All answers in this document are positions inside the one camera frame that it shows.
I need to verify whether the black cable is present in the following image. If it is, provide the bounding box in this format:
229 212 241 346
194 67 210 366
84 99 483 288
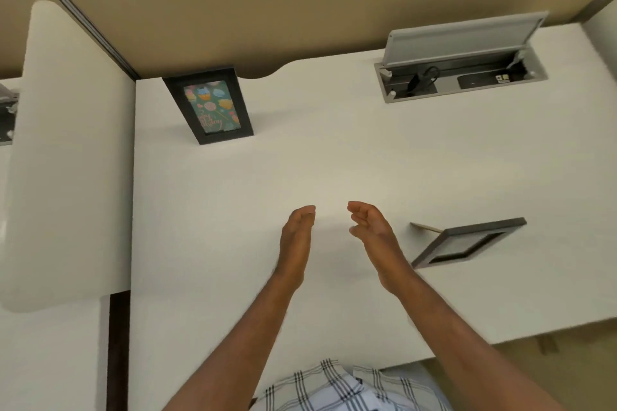
407 66 441 96

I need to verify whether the white desk divider panel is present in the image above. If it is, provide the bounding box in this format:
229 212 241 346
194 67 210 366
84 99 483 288
0 0 137 314

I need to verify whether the grey metal partition rail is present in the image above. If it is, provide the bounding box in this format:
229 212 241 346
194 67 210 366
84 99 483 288
0 0 142 80

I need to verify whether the black socket panel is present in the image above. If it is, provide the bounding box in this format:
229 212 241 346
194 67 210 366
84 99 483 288
457 70 524 90

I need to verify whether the white plaid garment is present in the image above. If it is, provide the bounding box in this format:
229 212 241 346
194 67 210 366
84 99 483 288
251 359 454 411

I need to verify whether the person's left forearm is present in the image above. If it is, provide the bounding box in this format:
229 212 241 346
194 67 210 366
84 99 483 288
163 276 303 411

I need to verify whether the person's right hand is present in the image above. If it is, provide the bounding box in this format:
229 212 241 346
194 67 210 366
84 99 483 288
347 201 416 297

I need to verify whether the grey empty picture frame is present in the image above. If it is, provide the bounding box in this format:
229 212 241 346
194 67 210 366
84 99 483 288
410 217 527 270

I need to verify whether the person's left hand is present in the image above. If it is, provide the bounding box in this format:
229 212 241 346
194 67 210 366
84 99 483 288
272 205 316 292

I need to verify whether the person's right forearm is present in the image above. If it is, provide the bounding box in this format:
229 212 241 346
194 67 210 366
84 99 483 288
383 273 566 411

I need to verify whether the grey desk cable box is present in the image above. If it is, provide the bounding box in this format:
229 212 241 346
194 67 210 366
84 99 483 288
0 90 20 146
374 11 550 104

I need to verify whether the black frame with colourful card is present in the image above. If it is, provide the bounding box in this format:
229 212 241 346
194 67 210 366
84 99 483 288
162 67 255 146

